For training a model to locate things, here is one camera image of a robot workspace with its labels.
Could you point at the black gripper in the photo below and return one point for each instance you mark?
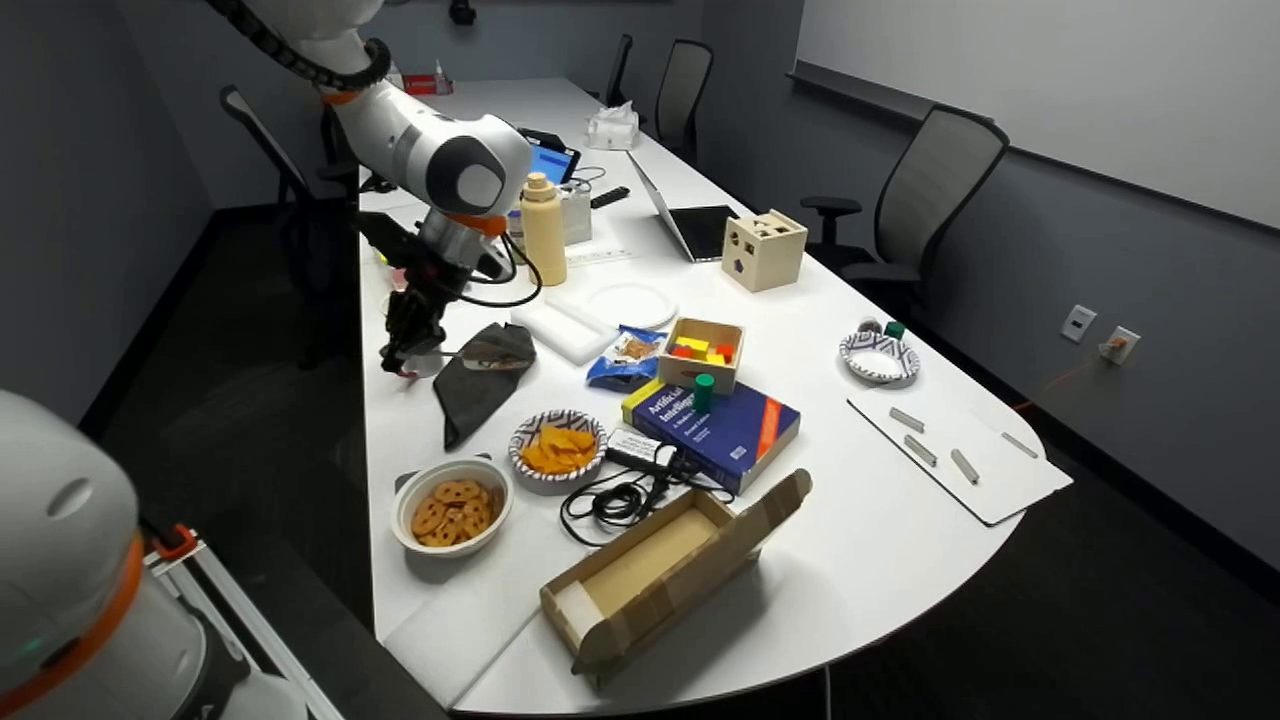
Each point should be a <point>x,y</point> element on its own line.
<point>420,304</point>

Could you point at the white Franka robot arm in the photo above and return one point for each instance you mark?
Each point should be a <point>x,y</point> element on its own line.
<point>400,127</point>

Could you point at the white bowl of pretzels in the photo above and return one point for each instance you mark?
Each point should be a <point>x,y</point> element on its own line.
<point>452,511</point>

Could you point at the black and white patterned bowl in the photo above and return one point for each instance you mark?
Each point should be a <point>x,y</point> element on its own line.
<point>560,447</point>

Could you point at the black cloth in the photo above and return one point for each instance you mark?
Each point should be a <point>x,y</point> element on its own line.
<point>480,382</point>

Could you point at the black office chair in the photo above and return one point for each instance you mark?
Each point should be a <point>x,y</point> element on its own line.
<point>325,240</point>

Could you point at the tan plastic bottle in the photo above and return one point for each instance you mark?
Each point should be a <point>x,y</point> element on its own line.
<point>540,230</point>

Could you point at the blue snack packet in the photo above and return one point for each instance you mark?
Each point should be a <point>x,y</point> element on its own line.
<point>627,362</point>

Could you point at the grey carton box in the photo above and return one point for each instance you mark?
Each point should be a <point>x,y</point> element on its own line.
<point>579,215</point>

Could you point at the white round plate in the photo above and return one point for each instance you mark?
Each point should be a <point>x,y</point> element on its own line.
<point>627,304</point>

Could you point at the black tablet with stand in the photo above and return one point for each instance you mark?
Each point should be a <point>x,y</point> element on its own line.
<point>555,165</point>

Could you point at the yellow block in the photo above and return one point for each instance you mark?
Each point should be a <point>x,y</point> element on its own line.
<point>642,396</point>

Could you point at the grey power adapter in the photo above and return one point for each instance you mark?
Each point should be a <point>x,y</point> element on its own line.
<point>647,454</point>

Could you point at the wooden box of toys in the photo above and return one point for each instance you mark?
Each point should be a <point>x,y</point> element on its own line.
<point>702,354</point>

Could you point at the green toy cylinder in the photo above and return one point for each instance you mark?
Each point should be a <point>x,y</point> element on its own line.
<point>702,389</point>

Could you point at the grey laptop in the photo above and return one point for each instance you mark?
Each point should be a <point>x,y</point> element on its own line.
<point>673,215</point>

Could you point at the white plastic bag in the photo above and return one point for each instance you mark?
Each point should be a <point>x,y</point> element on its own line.
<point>615,131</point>

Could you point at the blue book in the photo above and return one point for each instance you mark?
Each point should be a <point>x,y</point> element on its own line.
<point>720,431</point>

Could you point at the open cardboard box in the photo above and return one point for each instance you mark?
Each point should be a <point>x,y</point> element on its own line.
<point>666,567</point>

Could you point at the wooden shape sorter cube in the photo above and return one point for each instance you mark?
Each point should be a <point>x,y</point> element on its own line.
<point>762,248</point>

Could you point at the grey mesh office chair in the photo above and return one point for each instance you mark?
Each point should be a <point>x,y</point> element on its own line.
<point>687,86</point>
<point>941,180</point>

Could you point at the small patterned dish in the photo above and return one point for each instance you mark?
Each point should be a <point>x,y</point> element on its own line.
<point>880,358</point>

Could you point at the white paper with tool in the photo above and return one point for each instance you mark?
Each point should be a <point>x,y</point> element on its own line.
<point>961,454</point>

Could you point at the white wall outlet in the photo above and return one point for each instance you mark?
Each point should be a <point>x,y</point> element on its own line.
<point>1078,321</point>
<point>1118,344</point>

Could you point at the white wall whiteboard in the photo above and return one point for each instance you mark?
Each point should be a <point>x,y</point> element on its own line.
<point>1066,82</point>

